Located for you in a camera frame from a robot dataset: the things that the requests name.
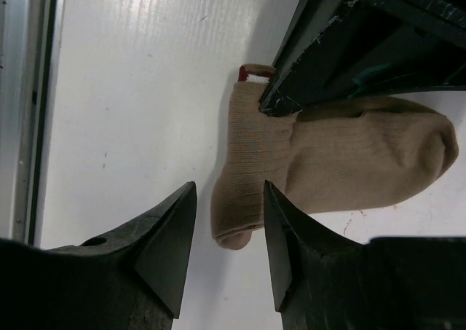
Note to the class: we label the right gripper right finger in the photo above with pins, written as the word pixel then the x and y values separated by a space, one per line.
pixel 322 280

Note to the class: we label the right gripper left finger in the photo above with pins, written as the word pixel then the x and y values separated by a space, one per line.
pixel 131 277

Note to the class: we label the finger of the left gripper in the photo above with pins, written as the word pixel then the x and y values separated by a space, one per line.
pixel 409 46
pixel 323 41

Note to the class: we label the brown sock red stripes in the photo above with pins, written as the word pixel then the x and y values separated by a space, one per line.
pixel 348 155

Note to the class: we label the aluminium table rail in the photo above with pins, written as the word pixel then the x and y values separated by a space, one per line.
pixel 30 48

